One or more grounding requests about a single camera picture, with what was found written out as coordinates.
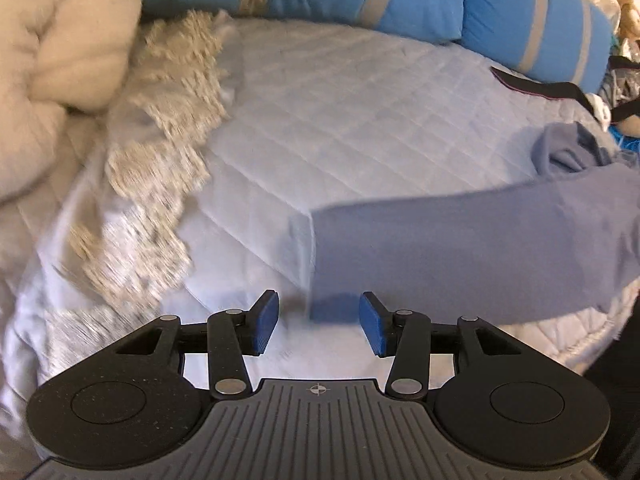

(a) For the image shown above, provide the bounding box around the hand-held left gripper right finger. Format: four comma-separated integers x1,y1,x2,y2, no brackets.
359,290,524,404

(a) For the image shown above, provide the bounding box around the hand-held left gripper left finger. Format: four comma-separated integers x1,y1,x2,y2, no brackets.
116,289,280,403

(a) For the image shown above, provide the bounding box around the lavender garment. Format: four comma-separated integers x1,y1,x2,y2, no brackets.
309,122,640,329

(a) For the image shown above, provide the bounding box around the beige lace throw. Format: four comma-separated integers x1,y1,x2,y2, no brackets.
50,9,242,361

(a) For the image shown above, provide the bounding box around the white sock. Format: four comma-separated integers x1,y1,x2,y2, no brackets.
584,92,615,127

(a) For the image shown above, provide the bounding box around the cream comforter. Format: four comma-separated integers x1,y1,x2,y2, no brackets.
0,0,152,203

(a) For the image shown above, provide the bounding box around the brown teddy bear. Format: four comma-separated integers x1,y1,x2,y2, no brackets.
614,0,640,42

